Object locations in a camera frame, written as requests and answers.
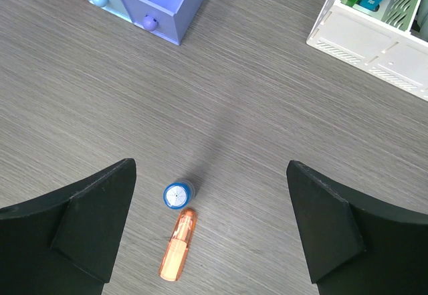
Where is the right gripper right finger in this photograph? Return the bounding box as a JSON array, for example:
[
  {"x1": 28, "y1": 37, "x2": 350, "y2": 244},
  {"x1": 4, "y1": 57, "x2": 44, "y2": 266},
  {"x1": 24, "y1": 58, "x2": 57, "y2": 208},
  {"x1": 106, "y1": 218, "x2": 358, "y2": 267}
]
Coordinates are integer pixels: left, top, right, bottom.
[{"x1": 286, "y1": 161, "x2": 427, "y2": 294}]

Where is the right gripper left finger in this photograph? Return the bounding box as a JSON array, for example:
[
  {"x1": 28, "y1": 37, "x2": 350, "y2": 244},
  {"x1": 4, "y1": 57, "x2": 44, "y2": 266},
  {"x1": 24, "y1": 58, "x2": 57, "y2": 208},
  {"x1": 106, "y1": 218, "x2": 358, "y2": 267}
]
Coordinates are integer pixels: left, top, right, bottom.
[{"x1": 1, "y1": 159, "x2": 136, "y2": 294}]

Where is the white file organizer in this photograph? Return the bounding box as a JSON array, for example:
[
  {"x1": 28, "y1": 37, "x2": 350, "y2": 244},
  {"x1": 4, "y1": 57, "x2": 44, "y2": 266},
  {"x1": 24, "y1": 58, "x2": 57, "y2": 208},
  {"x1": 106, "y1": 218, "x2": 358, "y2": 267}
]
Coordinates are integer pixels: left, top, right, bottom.
[{"x1": 306, "y1": 0, "x2": 427, "y2": 100}]

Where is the blue cap stamp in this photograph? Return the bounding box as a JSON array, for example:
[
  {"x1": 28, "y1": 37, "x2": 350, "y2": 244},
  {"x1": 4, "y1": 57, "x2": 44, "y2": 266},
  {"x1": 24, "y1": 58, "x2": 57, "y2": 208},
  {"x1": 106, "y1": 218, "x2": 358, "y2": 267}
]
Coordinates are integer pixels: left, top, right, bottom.
[{"x1": 163, "y1": 180, "x2": 195, "y2": 209}]

